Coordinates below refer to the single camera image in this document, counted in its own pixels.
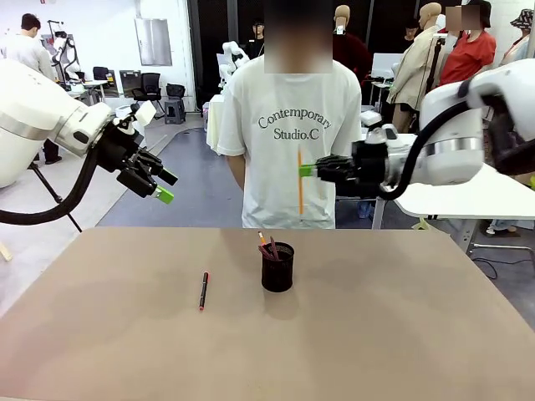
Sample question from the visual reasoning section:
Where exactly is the grey wall panel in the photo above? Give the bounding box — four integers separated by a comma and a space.
134, 17, 173, 66

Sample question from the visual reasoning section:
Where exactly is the person in white t-shirt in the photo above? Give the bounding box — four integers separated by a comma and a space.
216, 0, 363, 230

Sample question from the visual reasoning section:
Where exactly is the mannequin in dark red top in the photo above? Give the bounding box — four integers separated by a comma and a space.
333, 3, 374, 87

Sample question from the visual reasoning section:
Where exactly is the person in white shirt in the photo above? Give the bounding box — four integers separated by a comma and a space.
2, 13, 64, 166

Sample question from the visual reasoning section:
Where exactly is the person in red shirt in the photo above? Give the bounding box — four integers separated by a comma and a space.
437, 0, 499, 88

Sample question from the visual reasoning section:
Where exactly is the black tripod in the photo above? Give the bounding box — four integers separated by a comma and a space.
28, 161, 84, 233

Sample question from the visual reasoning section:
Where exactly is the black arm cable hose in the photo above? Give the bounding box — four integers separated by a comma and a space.
0, 140, 104, 227
377, 80, 476, 202

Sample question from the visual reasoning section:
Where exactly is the black marker with red cap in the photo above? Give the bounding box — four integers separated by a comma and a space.
197, 271, 211, 312

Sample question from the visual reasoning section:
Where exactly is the black floor cable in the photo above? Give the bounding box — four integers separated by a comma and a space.
471, 252, 499, 280

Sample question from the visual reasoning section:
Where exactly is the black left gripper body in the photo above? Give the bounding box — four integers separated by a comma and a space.
96, 119, 145, 172

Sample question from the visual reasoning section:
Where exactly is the white robot with black frame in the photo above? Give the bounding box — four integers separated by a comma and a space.
46, 18, 81, 84

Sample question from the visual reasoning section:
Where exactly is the black mesh pen holder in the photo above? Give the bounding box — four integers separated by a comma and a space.
261, 241, 295, 292

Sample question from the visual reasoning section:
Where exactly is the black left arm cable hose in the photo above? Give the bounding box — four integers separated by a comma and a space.
0, 140, 104, 227

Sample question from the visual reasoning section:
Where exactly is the black office chair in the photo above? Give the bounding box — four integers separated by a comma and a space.
131, 71, 163, 119

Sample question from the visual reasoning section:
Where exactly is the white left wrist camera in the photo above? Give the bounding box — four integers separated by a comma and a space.
132, 99, 157, 127

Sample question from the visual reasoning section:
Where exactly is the black stool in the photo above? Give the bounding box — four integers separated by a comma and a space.
164, 82, 186, 124

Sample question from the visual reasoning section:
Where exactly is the person in black clothes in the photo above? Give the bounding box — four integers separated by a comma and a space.
249, 20, 268, 60

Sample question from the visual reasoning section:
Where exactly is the table with white cloth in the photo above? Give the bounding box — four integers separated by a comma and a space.
206, 94, 230, 156

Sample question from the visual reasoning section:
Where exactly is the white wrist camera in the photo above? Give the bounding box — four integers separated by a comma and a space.
374, 123, 405, 148
132, 99, 157, 127

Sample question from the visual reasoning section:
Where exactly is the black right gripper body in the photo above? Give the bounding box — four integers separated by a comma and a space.
350, 141, 390, 191

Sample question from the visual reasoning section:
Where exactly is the mannequin in beige coat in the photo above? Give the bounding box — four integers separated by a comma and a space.
385, 1, 442, 131

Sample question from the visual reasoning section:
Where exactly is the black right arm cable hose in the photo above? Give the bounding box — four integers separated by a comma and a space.
377, 80, 476, 202

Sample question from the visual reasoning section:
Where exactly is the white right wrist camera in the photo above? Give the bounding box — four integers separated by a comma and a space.
374, 123, 405, 148

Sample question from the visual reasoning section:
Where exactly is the person's right forearm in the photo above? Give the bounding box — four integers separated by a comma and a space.
227, 154, 247, 193

